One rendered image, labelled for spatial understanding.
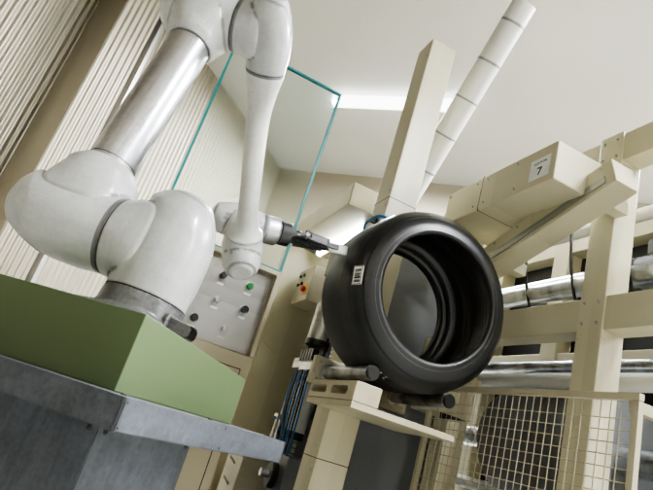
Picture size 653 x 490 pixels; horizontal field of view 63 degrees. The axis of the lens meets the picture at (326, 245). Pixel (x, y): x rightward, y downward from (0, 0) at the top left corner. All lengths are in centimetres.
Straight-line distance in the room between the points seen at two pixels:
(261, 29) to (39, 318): 80
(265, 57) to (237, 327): 122
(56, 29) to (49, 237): 334
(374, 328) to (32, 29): 326
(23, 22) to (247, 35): 295
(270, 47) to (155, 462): 92
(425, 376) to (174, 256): 96
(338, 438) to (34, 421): 127
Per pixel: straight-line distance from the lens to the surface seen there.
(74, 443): 89
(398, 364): 166
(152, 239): 100
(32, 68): 420
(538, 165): 196
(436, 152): 283
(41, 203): 110
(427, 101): 251
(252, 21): 136
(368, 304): 162
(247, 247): 146
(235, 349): 224
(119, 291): 99
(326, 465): 201
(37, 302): 97
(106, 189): 109
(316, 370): 194
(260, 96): 142
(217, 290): 224
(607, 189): 191
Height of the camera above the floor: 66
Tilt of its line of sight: 20 degrees up
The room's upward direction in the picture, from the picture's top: 17 degrees clockwise
